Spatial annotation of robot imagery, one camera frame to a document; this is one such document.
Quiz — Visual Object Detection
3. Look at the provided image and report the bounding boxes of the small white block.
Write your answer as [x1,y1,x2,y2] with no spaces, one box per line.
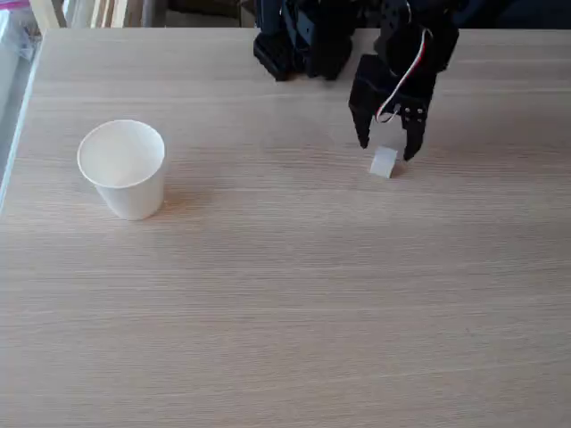
[368,145,399,179]

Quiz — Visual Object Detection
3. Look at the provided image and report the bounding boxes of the dark bag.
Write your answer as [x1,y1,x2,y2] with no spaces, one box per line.
[457,0,571,30]

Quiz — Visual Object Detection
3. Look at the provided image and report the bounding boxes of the white paper cup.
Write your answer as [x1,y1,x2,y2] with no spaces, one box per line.
[76,119,167,221]

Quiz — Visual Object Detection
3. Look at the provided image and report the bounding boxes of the clear plastic bag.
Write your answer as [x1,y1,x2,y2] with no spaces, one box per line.
[0,0,44,62]

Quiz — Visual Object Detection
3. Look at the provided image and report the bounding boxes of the red white servo cable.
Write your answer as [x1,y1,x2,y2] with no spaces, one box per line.
[376,28,436,126]

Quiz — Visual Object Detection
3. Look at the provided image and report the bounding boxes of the pale wooden chair frame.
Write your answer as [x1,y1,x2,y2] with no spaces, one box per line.
[29,0,69,32]

